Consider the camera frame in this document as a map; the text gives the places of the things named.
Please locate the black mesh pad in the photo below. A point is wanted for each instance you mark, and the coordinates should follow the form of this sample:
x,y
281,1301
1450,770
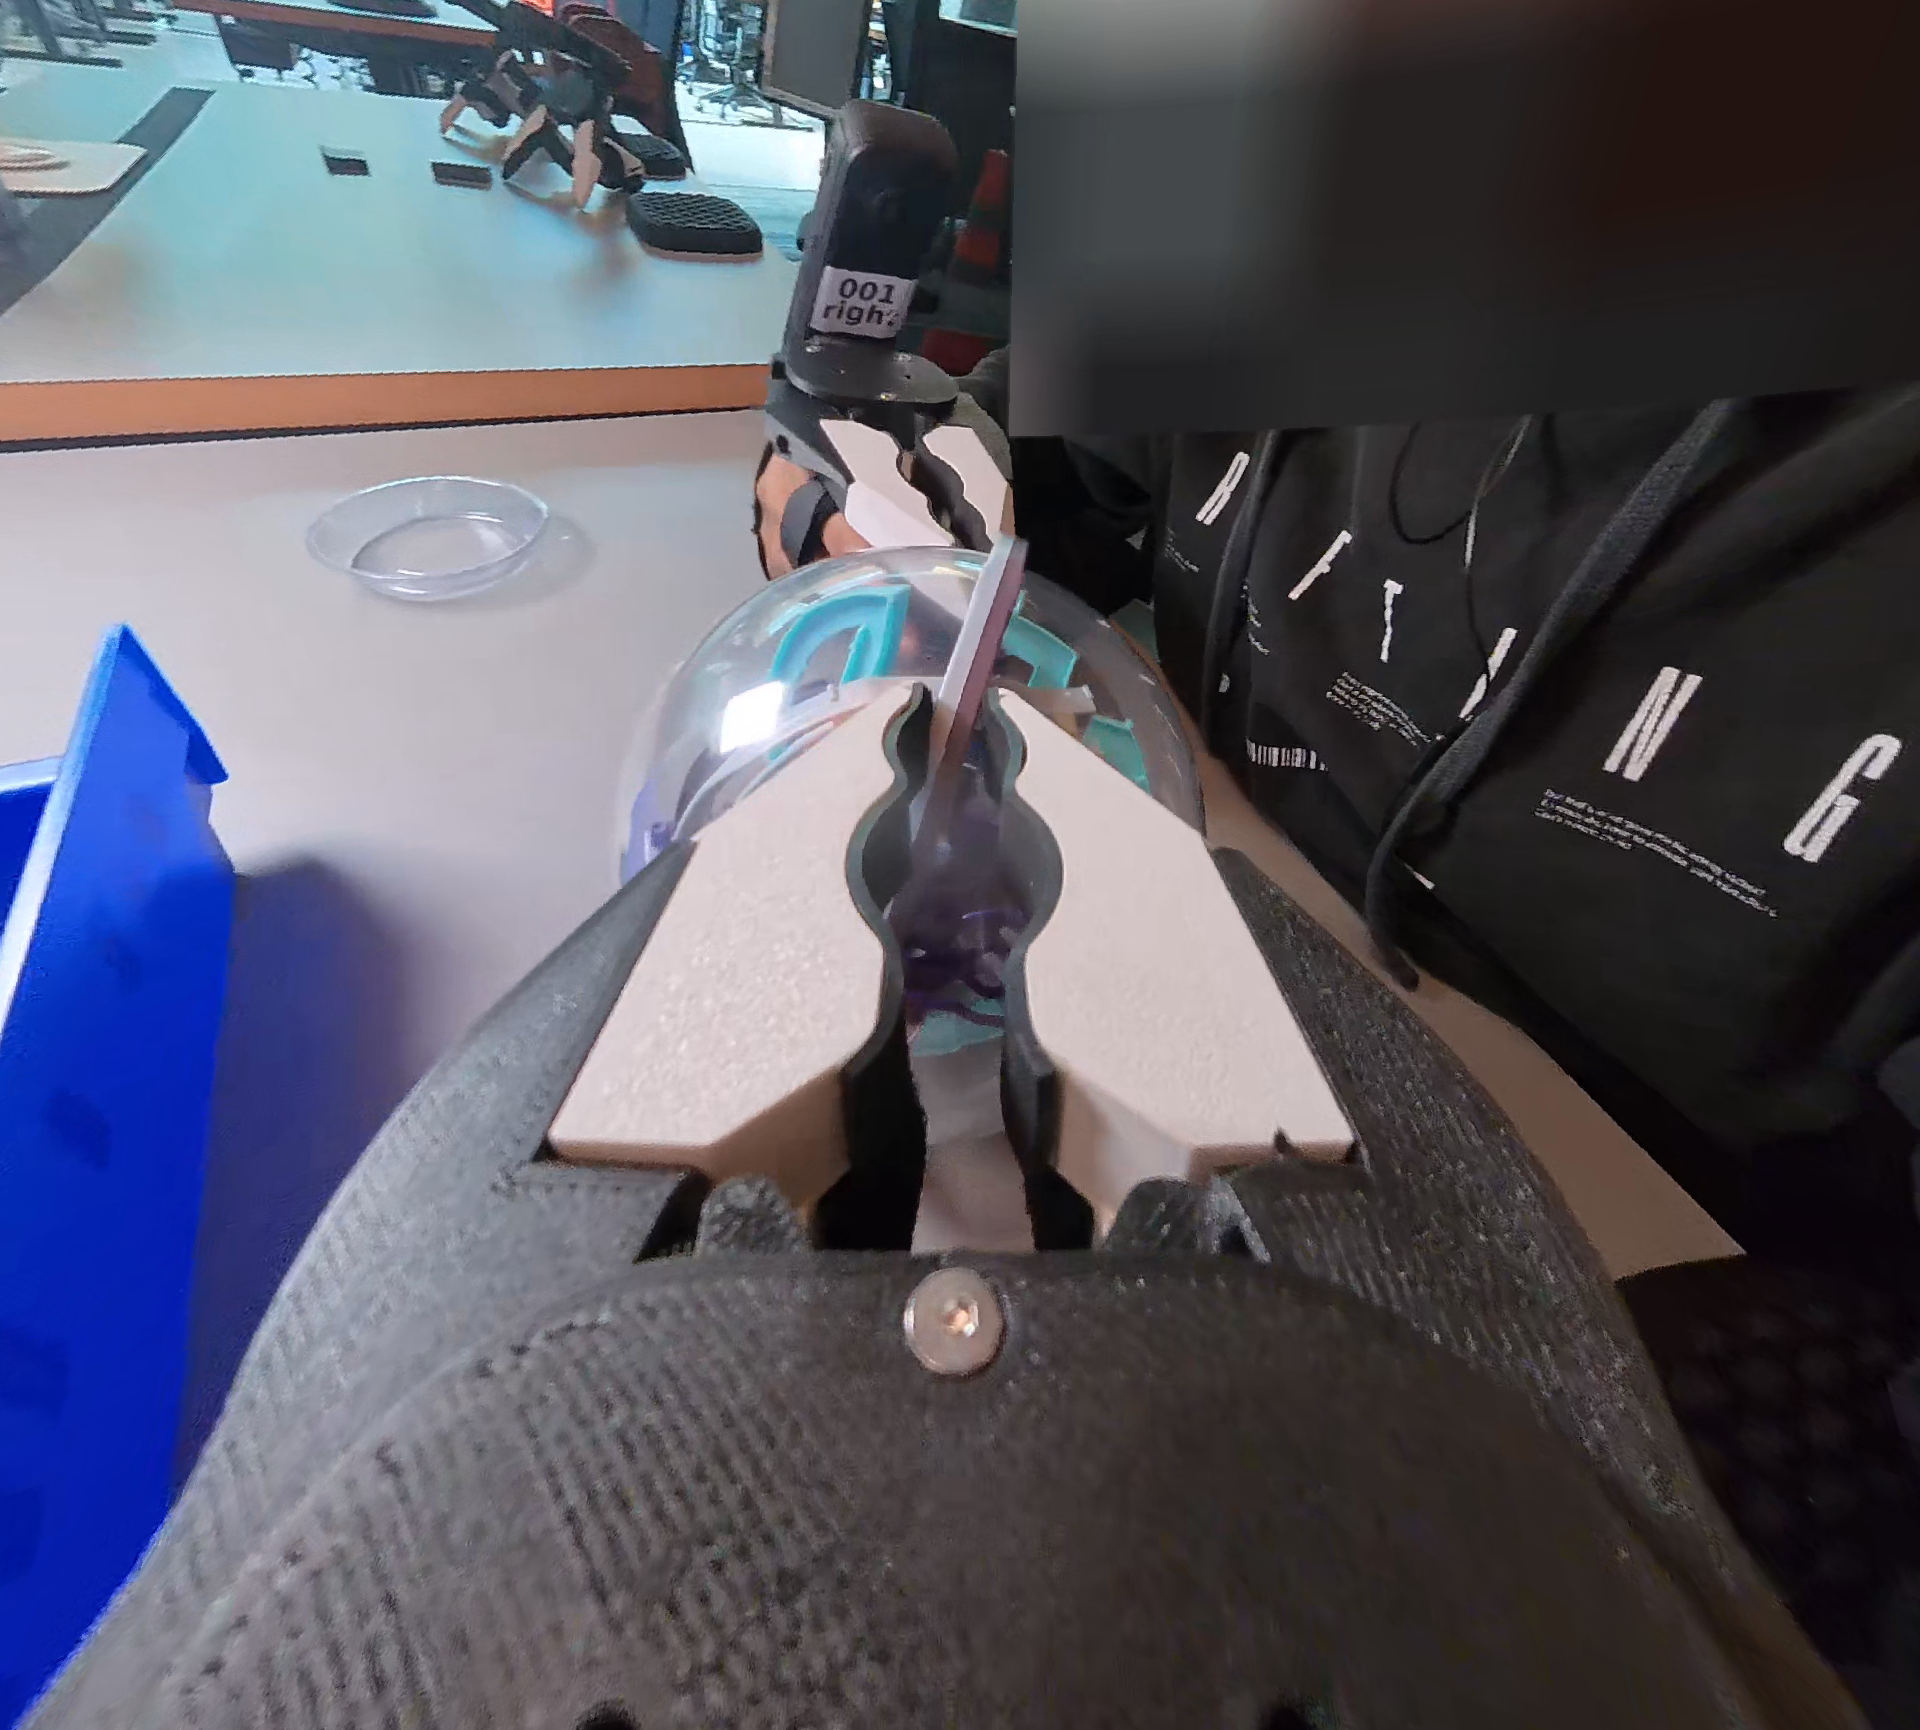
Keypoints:
x,y
1786,1460
697,223

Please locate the black printed hoodie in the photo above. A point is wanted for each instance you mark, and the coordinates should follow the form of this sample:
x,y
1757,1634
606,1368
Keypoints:
x,y
1562,801

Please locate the clear plastic maze ball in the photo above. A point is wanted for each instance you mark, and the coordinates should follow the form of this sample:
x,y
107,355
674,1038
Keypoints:
x,y
750,682

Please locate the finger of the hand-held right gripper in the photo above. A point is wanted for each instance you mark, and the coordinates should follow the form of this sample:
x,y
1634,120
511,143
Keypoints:
x,y
866,524
954,478

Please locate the clear plastic dish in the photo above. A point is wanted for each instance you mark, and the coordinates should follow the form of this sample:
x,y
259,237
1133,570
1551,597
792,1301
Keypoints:
x,y
423,585

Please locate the blue plastic bin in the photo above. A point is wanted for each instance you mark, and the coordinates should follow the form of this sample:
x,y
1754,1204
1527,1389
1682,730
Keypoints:
x,y
107,1072

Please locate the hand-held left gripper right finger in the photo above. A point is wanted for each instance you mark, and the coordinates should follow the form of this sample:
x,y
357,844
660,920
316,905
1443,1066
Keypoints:
x,y
1187,1013

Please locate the black and tan device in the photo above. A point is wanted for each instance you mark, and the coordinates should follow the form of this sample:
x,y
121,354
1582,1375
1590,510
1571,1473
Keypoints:
x,y
571,97

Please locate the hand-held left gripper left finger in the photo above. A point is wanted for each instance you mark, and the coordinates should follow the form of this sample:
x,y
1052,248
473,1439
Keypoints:
x,y
736,1013

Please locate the person's right forearm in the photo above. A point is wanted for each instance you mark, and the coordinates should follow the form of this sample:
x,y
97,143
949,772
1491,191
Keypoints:
x,y
1096,532

